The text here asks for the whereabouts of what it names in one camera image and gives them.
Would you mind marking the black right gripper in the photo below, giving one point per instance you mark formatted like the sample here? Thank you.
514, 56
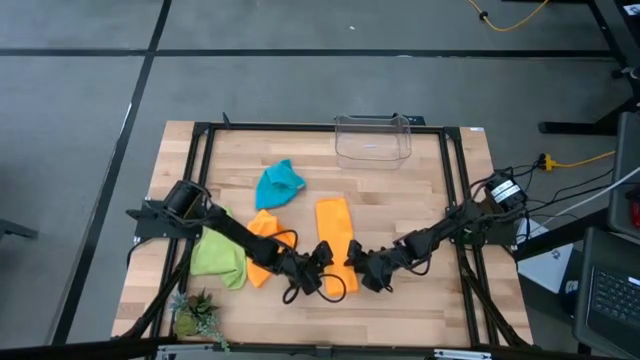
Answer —
377, 267

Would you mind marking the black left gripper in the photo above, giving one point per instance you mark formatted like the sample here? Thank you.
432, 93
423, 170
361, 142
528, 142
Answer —
302, 272

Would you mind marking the orange microfiber towel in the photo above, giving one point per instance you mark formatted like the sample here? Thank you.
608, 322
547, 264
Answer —
262, 227
334, 225

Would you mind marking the black furniture leg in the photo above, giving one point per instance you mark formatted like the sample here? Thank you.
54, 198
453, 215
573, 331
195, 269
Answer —
15, 229

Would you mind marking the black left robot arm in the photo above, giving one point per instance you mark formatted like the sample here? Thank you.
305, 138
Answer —
235, 232

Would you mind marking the grey laptop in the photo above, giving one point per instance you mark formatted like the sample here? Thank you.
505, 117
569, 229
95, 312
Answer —
615, 300

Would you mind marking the white cardboard box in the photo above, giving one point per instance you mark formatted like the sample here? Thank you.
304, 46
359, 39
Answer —
545, 270

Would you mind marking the teal microfiber towel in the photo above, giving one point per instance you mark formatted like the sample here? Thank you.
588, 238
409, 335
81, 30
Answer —
277, 185

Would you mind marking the silver metal bracket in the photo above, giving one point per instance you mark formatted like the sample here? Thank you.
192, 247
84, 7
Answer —
462, 355
185, 352

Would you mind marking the red object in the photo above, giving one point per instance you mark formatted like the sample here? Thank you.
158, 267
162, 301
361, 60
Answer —
636, 215

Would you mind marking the green microfiber towel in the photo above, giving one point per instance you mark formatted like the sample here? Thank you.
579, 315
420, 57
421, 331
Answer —
215, 260

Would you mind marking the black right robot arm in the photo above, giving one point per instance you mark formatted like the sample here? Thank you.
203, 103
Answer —
440, 227

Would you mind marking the black aluminium table frame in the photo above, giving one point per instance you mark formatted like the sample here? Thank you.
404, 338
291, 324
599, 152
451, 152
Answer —
325, 127

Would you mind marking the small artificial succulent plant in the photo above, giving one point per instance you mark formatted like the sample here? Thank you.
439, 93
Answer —
186, 325

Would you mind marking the grey computer monitor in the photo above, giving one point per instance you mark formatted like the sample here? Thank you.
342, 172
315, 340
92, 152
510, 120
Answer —
625, 175

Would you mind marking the black desk frame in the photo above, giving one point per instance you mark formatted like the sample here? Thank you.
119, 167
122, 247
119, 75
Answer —
575, 127

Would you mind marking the clear plastic bin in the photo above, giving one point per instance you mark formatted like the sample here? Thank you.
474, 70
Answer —
372, 150

